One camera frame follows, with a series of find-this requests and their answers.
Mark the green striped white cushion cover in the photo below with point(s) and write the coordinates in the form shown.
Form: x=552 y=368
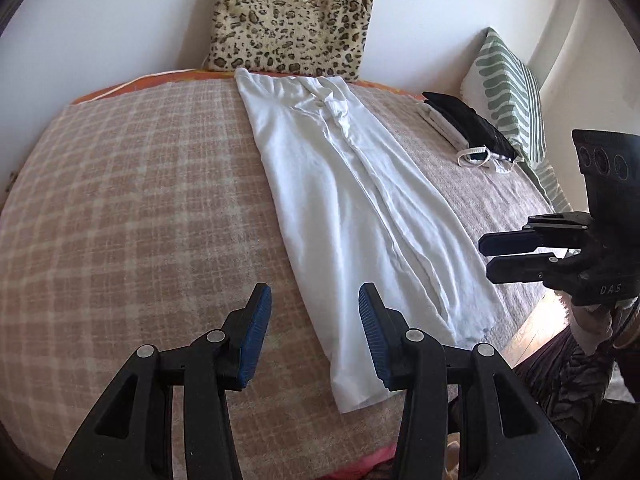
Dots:
x=510 y=95

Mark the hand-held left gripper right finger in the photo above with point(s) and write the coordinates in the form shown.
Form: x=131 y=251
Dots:
x=372 y=335

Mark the black folded garment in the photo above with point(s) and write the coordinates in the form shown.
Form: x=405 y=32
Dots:
x=470 y=120

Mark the pink plaid blanket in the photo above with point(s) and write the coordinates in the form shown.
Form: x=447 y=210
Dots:
x=140 y=220

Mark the cream tote bag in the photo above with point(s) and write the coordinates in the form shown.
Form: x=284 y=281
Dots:
x=475 y=157

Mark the orange bed sheet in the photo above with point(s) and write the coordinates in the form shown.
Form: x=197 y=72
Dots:
x=165 y=79

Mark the leopard print cushion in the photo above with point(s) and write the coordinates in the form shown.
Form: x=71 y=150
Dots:
x=290 y=20

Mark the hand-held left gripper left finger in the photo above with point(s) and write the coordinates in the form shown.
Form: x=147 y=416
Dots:
x=255 y=340

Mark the white folded garment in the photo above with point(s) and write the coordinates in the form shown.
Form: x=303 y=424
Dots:
x=442 y=127

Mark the wooden bed frame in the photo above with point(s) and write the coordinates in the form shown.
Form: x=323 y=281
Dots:
x=537 y=325

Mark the person's patterned pants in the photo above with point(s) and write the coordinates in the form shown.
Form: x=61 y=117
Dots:
x=570 y=385

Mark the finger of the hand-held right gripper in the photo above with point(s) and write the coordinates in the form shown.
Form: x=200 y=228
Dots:
x=510 y=242
x=520 y=270

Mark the white t-shirt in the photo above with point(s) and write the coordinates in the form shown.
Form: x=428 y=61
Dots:
x=350 y=220

